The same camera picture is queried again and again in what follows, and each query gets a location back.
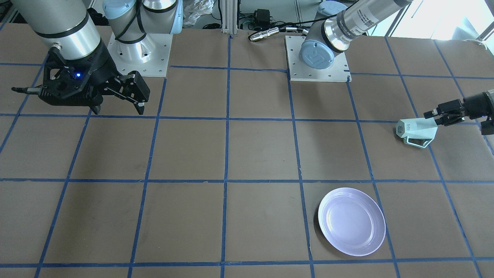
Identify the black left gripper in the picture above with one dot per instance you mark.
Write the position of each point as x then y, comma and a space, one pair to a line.
475, 104

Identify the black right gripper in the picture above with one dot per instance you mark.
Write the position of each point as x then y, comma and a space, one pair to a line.
101, 72

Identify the teal angular cup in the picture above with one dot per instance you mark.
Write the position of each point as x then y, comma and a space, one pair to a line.
416, 132

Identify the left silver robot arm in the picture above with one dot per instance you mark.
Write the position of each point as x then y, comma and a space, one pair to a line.
332, 33

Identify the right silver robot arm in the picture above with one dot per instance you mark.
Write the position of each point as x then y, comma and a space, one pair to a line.
69, 23

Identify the lavender round plate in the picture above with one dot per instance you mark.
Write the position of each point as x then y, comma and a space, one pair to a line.
351, 221

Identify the silver cylindrical connector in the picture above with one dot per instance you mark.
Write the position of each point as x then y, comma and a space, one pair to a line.
260, 35

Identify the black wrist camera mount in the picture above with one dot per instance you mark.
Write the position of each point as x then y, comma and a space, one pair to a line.
58, 83

